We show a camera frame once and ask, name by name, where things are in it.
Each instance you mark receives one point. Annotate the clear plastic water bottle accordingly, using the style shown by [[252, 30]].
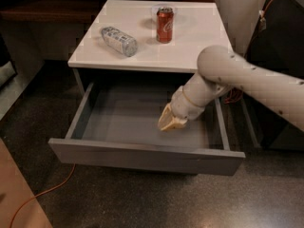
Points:
[[120, 41]]

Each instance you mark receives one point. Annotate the red coke can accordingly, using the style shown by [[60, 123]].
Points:
[[165, 17]]

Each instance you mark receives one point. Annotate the grey top drawer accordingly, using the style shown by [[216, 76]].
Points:
[[116, 125]]

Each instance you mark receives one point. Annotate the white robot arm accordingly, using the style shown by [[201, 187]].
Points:
[[219, 70]]

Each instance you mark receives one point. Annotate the dark wooden shelf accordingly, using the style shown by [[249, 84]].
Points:
[[57, 11]]

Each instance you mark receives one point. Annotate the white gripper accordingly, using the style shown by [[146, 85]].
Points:
[[186, 108]]

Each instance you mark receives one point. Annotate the white top drawer cabinet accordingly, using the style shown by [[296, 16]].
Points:
[[196, 26]]

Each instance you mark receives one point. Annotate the power plug on cabinet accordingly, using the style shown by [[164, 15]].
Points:
[[262, 21]]

